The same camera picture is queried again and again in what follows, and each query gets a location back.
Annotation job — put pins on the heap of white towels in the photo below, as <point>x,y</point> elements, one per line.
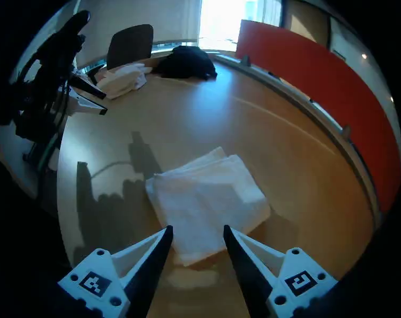
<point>124,79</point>

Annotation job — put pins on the heap of black towels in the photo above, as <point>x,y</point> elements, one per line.
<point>187,63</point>

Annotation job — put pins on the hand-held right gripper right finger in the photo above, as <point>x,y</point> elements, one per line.
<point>293,275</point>

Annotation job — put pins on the black office chair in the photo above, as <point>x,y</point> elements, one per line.
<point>127,46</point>

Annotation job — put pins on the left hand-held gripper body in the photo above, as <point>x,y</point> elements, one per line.
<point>46,82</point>

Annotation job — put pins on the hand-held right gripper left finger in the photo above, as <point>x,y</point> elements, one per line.
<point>102,275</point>

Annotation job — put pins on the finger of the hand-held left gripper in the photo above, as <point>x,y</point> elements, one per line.
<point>84,106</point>
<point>86,85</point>

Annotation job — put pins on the white towel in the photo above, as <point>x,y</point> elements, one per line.
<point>208,205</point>

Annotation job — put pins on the red desk screen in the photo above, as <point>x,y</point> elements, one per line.
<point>333,99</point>

